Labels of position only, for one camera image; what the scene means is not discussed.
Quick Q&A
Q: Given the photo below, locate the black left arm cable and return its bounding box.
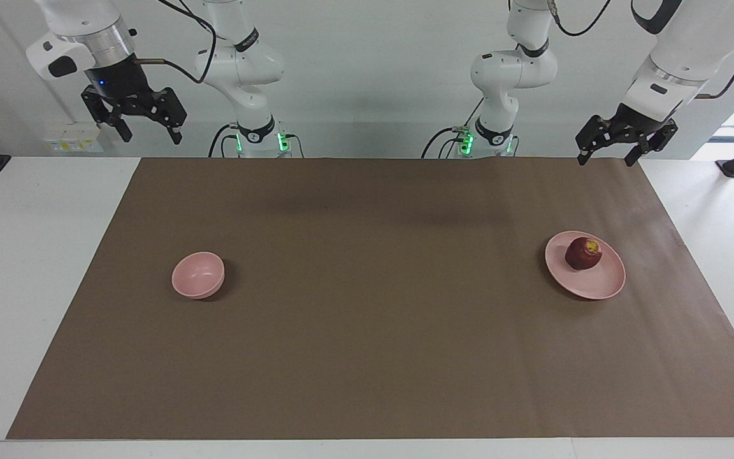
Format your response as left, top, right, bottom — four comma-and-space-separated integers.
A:
549, 0, 734, 100

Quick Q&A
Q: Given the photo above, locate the pink bowl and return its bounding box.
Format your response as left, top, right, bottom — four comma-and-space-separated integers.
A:
171, 251, 226, 300

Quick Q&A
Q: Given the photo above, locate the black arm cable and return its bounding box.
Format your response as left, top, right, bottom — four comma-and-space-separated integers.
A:
549, 0, 734, 100
134, 0, 218, 85

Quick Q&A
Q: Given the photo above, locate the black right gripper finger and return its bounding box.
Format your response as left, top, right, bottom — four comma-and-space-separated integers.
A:
144, 87, 187, 145
82, 86, 133, 143

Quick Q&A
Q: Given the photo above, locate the pink plate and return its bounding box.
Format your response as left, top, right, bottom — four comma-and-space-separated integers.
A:
545, 230, 626, 300

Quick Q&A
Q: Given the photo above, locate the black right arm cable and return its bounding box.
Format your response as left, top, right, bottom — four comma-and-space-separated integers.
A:
134, 0, 218, 85

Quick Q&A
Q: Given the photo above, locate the dark red apple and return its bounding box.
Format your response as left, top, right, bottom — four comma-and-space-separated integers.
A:
565, 237, 603, 272

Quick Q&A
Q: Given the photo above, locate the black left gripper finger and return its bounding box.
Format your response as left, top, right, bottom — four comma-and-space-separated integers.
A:
625, 124, 679, 168
575, 115, 617, 166

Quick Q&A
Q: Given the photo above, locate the brown table mat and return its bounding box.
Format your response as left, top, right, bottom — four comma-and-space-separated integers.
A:
6, 156, 734, 441

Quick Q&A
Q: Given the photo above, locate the white wall socket box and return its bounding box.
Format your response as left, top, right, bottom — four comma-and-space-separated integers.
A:
44, 122, 101, 154

